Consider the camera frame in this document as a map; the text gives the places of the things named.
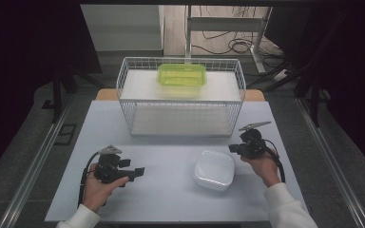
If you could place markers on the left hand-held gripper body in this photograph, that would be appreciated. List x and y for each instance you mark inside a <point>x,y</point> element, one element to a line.
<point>107,166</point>

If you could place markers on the wooden board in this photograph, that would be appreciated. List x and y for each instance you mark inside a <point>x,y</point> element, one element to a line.
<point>106,95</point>

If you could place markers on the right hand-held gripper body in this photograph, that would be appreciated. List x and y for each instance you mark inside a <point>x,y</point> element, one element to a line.
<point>253,142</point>

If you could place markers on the white metal desk frame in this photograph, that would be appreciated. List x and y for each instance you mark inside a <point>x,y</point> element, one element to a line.
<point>225,23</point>

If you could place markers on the black stand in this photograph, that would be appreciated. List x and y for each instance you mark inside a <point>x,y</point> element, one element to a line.
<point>310,85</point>
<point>60,88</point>

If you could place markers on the aluminium rail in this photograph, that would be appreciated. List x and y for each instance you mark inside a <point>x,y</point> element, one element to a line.
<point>332,164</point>
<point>34,164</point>

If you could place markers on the green transparent plastic container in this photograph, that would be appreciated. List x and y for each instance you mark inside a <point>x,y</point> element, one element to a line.
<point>181,77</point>

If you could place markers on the white cabinet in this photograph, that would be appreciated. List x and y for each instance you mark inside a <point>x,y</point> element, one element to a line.
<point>123,27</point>

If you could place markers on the white power strip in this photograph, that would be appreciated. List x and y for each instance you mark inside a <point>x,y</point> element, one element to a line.
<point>281,74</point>

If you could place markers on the person's left hand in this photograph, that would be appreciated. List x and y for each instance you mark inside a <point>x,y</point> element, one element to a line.
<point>96,191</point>

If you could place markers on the person's right hand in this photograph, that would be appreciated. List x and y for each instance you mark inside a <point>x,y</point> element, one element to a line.
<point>264,167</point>

